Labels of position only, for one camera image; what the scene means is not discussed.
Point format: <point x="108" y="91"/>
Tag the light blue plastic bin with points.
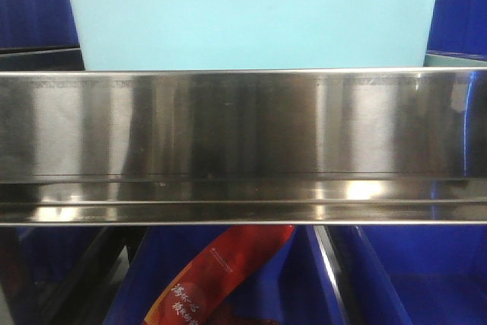
<point x="130" y="35"/>

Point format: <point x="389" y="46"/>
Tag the red snack package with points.
<point x="203" y="284"/>

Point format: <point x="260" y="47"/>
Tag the dark blue crate lower middle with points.
<point x="292" y="288"/>

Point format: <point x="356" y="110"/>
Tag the dark blue crate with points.
<point x="459" y="26"/>
<point x="292" y="288"/>
<point x="415" y="274"/>
<point x="37" y="24"/>

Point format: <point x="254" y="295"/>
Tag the dark blue crate lower right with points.
<point x="415" y="274"/>

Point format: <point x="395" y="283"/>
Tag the dark blue crate upper right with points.
<point x="459" y="26"/>

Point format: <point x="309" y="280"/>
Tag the dark blue crate upper left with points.
<point x="37" y="24"/>

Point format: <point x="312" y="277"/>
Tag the stainless steel shelf rail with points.
<point x="331" y="146"/>

